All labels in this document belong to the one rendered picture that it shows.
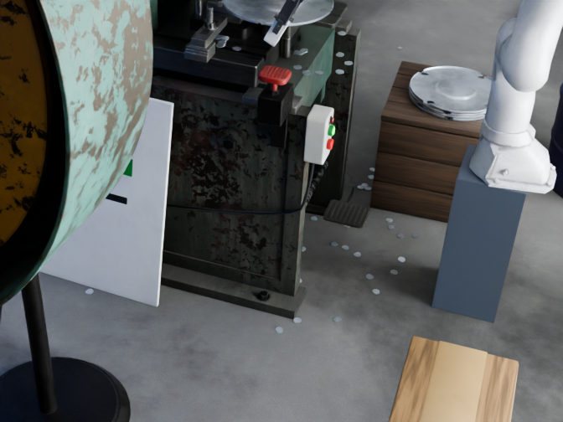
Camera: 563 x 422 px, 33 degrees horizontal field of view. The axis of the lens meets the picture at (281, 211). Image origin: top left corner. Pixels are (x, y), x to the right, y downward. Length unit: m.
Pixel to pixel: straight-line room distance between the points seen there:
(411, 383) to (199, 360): 0.69
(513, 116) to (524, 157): 0.12
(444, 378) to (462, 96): 1.15
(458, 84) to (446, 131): 0.22
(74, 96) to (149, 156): 1.56
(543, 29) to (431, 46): 1.89
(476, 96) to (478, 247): 0.61
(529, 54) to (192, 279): 1.13
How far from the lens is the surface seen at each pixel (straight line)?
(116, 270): 2.67
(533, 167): 2.45
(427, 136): 2.89
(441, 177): 2.96
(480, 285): 2.65
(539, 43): 2.27
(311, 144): 2.33
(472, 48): 4.16
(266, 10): 2.45
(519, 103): 2.38
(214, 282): 2.69
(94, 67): 0.95
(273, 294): 2.66
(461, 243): 2.57
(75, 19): 0.92
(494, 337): 2.69
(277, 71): 2.20
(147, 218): 2.55
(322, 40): 2.62
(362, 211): 2.78
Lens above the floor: 1.80
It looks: 37 degrees down
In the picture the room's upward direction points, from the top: 3 degrees clockwise
